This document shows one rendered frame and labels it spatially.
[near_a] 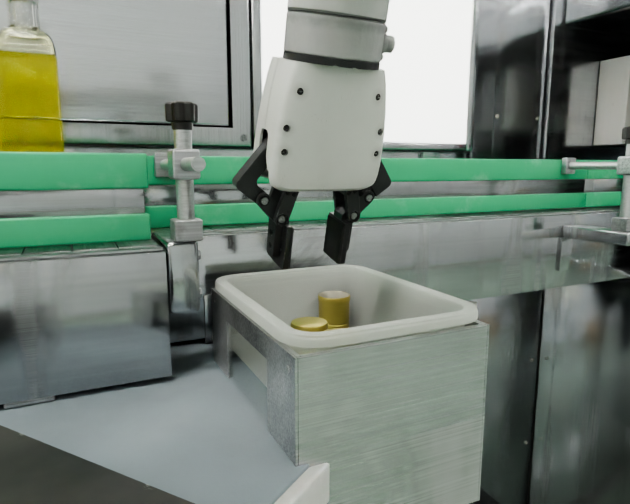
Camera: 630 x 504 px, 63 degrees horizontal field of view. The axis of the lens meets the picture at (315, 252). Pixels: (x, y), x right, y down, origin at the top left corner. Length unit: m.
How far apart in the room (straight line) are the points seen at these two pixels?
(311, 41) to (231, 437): 0.30
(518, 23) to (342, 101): 0.80
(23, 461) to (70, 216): 0.25
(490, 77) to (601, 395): 0.67
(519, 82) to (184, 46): 0.68
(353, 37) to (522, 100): 0.81
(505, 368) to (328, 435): 0.88
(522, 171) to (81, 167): 0.64
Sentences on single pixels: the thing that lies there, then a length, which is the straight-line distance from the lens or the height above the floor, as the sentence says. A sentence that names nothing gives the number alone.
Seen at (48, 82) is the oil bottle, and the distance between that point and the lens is 0.61.
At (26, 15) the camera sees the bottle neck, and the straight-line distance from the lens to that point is 0.64.
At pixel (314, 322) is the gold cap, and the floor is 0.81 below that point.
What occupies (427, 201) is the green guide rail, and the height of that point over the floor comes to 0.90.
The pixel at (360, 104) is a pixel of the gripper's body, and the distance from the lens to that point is 0.41.
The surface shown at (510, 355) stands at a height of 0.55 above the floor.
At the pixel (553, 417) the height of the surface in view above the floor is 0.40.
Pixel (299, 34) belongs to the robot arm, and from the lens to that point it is 0.39.
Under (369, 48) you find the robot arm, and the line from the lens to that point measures 0.40.
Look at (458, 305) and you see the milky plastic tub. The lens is 0.45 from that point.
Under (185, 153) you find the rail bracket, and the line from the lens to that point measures 0.48.
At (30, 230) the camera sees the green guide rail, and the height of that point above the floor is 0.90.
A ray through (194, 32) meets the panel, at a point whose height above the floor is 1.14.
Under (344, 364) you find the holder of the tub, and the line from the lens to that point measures 0.36.
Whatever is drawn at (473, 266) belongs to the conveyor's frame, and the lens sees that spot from 0.79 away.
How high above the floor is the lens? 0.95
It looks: 9 degrees down
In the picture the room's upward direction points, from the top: straight up
